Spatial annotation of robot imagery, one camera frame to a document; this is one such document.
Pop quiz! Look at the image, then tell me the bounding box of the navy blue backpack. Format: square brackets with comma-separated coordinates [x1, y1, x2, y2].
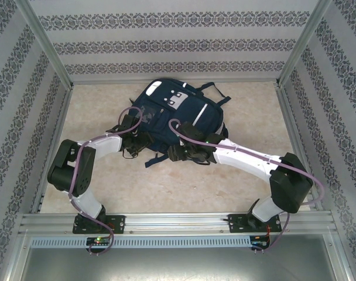
[128, 77, 232, 169]

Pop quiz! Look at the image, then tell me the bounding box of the grey metal sheet panel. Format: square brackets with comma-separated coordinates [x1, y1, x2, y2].
[8, 234, 351, 281]

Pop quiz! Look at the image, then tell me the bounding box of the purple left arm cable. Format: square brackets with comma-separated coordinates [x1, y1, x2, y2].
[69, 105, 143, 256]

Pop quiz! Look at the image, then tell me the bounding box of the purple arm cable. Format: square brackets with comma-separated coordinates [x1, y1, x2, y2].
[168, 118, 325, 255]
[69, 105, 143, 256]

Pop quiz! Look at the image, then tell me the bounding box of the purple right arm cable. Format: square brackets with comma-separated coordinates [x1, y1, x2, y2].
[168, 118, 325, 255]

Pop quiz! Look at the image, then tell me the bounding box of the aluminium mounting rail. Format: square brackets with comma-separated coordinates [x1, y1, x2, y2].
[18, 211, 334, 235]

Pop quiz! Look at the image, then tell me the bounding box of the aluminium table end rail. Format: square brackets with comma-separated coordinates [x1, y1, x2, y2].
[71, 76, 280, 86]

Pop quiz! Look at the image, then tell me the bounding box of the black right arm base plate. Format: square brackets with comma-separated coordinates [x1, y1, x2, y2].
[228, 213, 283, 234]

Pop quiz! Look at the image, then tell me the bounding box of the aluminium table side rail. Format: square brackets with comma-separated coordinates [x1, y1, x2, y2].
[276, 84, 324, 210]
[30, 86, 73, 213]

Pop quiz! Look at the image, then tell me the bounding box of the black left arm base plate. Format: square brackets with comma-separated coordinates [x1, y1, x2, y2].
[73, 215, 126, 234]

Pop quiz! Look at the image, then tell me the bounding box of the grey slotted cable duct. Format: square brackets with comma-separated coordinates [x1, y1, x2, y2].
[30, 236, 252, 249]

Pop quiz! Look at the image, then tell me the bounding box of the aluminium frame post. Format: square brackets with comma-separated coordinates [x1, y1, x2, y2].
[276, 0, 333, 85]
[13, 0, 75, 88]

